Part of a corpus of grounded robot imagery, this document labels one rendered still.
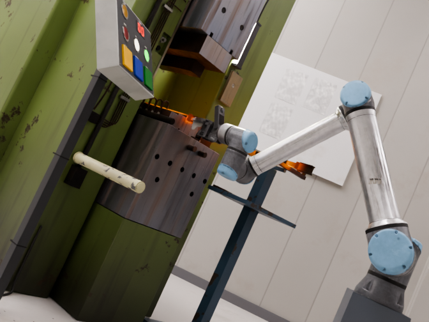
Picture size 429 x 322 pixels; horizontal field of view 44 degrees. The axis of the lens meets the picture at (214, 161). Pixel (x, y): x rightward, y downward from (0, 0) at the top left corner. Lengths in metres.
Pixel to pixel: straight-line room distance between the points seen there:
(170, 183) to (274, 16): 1.15
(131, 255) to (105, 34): 1.00
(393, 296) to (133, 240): 1.09
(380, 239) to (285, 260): 2.80
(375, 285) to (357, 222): 2.64
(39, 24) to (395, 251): 1.86
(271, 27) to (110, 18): 1.30
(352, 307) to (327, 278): 2.64
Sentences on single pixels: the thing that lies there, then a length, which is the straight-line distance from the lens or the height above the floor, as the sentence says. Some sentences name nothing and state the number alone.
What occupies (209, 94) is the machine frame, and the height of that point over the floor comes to 1.20.
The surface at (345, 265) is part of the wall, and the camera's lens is 4.70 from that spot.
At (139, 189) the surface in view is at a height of 0.61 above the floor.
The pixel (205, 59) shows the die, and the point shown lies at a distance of 2.48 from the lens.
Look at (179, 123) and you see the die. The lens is 2.43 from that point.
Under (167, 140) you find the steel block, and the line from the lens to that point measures 2.32.
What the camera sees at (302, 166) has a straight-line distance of 2.63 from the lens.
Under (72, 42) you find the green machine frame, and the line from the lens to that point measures 2.60.
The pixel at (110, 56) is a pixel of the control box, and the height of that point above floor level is 0.98.
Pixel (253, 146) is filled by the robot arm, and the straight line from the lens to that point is 2.20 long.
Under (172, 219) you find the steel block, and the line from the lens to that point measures 2.48.
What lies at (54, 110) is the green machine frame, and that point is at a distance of 2.45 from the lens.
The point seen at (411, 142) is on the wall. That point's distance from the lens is 4.88.
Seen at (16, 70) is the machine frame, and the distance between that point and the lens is 2.67.
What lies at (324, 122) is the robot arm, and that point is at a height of 1.18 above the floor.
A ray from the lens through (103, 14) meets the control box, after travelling 1.92.
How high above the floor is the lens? 0.65
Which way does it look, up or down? 5 degrees up
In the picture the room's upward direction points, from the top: 25 degrees clockwise
